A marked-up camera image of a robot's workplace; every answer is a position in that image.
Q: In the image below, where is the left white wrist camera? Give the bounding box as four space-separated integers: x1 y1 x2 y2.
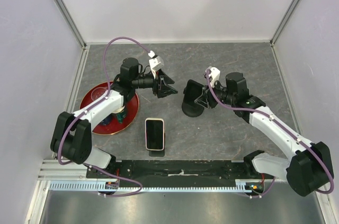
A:
148 50 164 78

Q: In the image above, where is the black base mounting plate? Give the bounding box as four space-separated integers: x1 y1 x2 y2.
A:
86 159 273 181

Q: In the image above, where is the black smartphone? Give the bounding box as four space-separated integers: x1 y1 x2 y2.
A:
183 79 204 106

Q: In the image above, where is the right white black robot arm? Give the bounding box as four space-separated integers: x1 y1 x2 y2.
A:
195 67 335 196

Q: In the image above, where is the front aluminium rail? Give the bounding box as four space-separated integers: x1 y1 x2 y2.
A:
37 159 326 182

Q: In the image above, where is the right aluminium frame post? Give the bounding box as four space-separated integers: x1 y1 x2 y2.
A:
270 0 301 47

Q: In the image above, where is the black round-base phone holder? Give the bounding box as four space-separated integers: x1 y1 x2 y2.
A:
181 101 204 118

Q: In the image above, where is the green mug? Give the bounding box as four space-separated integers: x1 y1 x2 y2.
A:
115 110 127 124

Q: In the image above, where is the slotted cable duct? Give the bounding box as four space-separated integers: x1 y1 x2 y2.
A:
49 181 252 193

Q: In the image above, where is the pink-case smartphone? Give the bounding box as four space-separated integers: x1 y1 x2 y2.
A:
145 118 165 151

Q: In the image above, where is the blue mug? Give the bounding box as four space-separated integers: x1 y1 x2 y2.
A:
100 115 112 126

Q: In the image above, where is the left aluminium frame post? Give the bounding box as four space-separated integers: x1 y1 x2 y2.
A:
54 0 87 49

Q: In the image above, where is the red round tray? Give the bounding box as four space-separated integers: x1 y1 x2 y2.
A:
79 82 139 135

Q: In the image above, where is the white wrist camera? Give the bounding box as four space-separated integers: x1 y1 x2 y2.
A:
205 66 220 87
148 50 164 78

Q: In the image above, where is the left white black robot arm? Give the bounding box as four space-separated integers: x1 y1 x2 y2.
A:
50 57 177 178

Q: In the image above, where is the aluminium frame post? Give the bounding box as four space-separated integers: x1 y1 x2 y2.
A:
54 0 87 49
270 0 301 47

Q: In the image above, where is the clear plastic cup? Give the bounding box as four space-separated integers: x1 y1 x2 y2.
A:
91 87 107 101

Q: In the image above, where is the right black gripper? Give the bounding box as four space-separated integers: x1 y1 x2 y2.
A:
195 79 236 109

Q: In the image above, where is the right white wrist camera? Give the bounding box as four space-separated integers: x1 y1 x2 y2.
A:
205 66 220 87

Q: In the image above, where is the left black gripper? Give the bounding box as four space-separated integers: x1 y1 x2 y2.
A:
132 69 177 98

